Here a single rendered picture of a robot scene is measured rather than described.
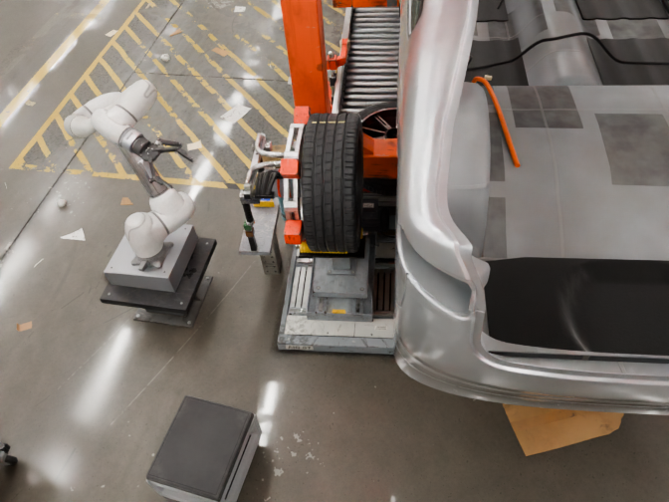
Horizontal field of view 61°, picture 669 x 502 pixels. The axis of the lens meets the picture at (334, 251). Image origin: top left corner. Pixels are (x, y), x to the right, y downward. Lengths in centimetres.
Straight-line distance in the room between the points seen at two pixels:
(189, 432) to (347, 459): 77
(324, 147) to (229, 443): 135
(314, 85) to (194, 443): 175
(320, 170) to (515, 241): 87
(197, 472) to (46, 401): 115
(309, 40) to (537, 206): 125
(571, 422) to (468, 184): 140
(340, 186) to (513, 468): 155
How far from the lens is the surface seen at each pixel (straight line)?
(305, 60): 283
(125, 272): 324
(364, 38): 501
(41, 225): 438
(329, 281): 317
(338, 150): 248
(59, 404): 347
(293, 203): 253
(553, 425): 311
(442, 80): 183
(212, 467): 265
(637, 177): 274
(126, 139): 241
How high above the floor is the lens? 276
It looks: 50 degrees down
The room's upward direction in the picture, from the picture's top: 6 degrees counter-clockwise
